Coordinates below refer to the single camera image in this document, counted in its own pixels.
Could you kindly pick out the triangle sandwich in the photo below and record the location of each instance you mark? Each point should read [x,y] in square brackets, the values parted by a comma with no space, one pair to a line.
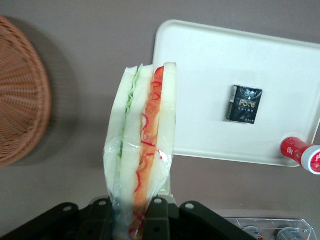
[150,125]

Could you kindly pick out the small black carton box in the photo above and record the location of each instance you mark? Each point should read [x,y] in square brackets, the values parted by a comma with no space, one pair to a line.
[243,105]

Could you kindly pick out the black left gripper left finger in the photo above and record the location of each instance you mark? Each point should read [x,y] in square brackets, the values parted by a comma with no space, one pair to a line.
[96,222]

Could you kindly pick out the clear acrylic bottle rack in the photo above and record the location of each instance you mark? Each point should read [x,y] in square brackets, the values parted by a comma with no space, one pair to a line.
[265,221]

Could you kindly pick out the round brown wicker basket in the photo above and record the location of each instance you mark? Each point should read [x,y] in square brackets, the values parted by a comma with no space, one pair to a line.
[20,100]

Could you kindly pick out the cream plastic tray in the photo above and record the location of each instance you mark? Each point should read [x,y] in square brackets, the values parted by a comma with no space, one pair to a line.
[200,112]

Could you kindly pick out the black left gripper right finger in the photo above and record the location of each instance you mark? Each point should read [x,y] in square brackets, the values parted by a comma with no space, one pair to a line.
[157,222]

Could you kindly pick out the red capped yogurt bottle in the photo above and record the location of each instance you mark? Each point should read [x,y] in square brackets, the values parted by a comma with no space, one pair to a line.
[293,149]

